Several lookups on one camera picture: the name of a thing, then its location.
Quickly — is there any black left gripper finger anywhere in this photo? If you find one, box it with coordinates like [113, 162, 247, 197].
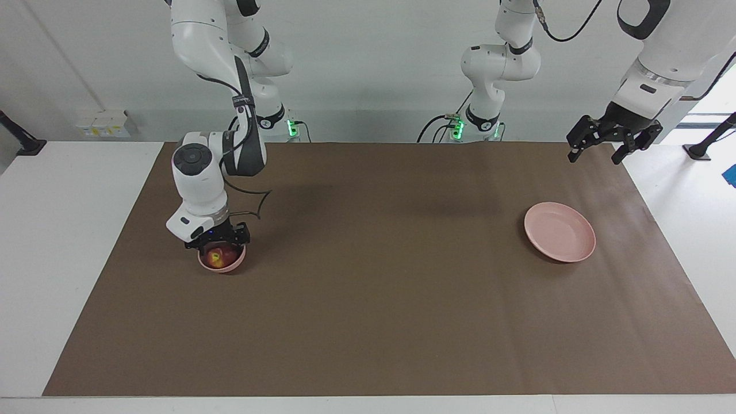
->
[566, 115, 603, 163]
[613, 122, 663, 166]

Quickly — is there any dark red apple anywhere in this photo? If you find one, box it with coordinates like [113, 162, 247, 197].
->
[205, 244, 242, 269]

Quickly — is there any pink bowl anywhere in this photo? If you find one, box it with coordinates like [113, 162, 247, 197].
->
[198, 241, 247, 273]

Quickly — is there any pink plate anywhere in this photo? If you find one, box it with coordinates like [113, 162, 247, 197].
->
[524, 202, 596, 263]

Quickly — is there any black clamp stand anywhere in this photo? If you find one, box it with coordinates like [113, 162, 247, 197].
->
[683, 112, 736, 160]
[0, 109, 47, 156]

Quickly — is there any brown table mat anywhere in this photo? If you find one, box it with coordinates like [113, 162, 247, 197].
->
[43, 142, 736, 397]

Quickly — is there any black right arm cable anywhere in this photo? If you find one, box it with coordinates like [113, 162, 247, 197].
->
[221, 172, 272, 222]

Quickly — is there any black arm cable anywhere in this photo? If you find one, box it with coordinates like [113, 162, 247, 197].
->
[529, 0, 736, 101]
[221, 172, 272, 222]

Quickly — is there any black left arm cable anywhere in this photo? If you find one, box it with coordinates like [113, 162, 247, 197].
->
[529, 0, 736, 101]

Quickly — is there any white wall socket box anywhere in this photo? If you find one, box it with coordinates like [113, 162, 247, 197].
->
[75, 109, 130, 139]

